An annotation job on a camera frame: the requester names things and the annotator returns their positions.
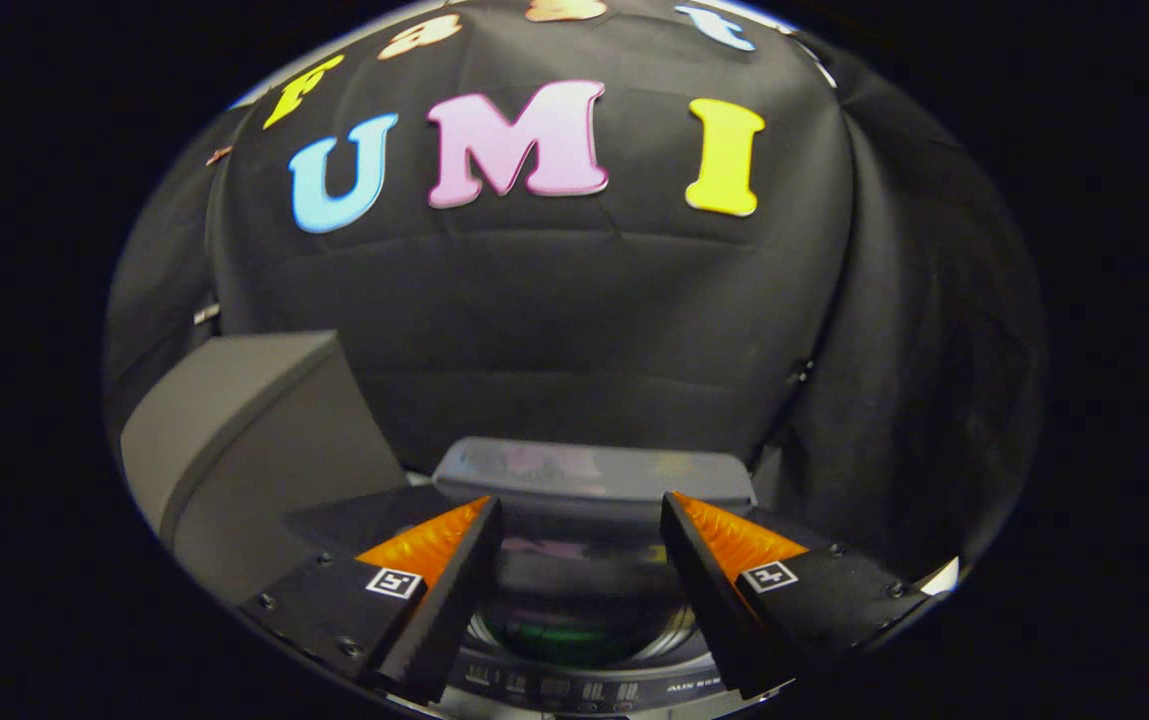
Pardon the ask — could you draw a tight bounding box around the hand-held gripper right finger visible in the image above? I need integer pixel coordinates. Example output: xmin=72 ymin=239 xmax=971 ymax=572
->
xmin=659 ymin=490 xmax=921 ymax=702

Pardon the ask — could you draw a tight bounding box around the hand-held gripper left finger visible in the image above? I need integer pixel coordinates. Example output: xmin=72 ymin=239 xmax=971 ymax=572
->
xmin=239 ymin=495 xmax=505 ymax=706

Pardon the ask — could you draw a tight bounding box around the green polo shirt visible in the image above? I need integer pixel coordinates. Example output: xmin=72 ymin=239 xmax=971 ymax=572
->
xmin=489 ymin=615 xmax=635 ymax=657

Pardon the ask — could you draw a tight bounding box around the dark grey washing machine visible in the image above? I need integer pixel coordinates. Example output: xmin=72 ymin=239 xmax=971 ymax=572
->
xmin=284 ymin=437 xmax=935 ymax=719

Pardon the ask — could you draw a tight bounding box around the dark washing machine lid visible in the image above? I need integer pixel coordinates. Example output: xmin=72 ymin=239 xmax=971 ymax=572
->
xmin=431 ymin=436 xmax=758 ymax=669

